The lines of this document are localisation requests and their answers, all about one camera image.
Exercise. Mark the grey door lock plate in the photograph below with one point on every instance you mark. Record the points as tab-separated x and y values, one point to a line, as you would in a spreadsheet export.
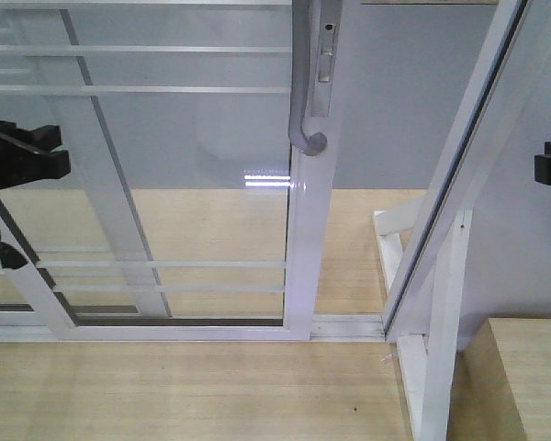
327	21

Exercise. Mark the white framed transparent sliding door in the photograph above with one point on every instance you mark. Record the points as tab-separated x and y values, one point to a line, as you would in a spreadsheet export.
155	95

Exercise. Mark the grey door handle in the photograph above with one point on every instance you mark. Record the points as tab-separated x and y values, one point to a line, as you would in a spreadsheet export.
316	143

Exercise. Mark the white bottom sliding rail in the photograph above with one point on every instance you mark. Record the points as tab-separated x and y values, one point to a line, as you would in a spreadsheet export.
325	328

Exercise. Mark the light wooden base platform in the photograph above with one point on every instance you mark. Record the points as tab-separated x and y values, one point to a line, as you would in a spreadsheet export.
222	391

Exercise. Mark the white fixed door frame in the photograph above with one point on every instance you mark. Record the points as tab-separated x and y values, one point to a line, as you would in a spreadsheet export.
454	171

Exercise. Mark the white support brace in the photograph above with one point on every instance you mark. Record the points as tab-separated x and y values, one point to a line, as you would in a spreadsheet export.
427	354

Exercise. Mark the light wooden box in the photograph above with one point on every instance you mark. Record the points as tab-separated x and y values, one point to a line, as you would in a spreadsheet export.
524	346

